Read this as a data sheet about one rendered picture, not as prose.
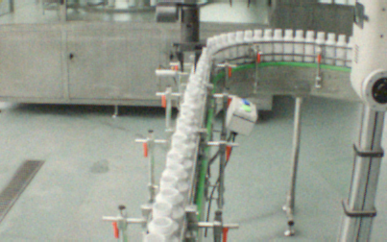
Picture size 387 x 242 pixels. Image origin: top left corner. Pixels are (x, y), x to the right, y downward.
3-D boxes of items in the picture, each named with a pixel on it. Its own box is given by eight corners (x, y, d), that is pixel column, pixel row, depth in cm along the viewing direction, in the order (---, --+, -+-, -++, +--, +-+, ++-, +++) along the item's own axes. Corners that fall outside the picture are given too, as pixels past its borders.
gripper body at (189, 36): (205, 50, 154) (206, 25, 152) (171, 48, 155) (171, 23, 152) (206, 45, 160) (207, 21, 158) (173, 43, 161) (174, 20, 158)
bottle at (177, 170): (157, 229, 125) (156, 166, 119) (177, 221, 129) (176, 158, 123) (174, 239, 121) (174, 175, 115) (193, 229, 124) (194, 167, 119)
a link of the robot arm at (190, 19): (200, 5, 150) (201, 2, 155) (176, 4, 150) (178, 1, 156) (199, 28, 152) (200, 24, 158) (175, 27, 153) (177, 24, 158)
